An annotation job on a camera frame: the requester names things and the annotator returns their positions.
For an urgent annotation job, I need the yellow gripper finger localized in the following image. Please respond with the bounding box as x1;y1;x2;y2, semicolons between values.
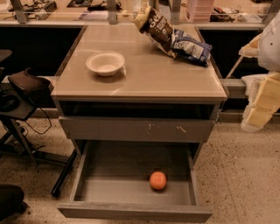
239;34;261;58
241;73;280;132

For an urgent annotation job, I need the orange fruit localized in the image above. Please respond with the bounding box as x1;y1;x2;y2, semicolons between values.
150;171;167;190

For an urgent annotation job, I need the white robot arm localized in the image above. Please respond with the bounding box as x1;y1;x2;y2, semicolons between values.
239;11;280;132

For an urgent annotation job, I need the grey drawer cabinet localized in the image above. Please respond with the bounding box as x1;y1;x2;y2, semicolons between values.
52;24;227;157

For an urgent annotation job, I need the closed upper drawer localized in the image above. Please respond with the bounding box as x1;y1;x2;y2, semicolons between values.
59;116;214;143

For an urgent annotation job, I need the pink plastic bin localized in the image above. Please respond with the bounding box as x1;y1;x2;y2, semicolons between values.
185;0;214;22

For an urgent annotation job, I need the blue white snack bag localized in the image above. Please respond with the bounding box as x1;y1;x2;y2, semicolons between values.
171;29;213;67

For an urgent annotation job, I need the brown snack bag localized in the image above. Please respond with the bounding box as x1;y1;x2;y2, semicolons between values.
133;3;177;59

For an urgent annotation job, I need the white paper bowl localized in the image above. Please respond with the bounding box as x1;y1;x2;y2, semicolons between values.
86;52;125;77

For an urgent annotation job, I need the white handled stick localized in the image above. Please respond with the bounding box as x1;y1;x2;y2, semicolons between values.
226;55;244;79

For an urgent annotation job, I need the black power cable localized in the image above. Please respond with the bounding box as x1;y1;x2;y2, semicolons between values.
23;107;53;136

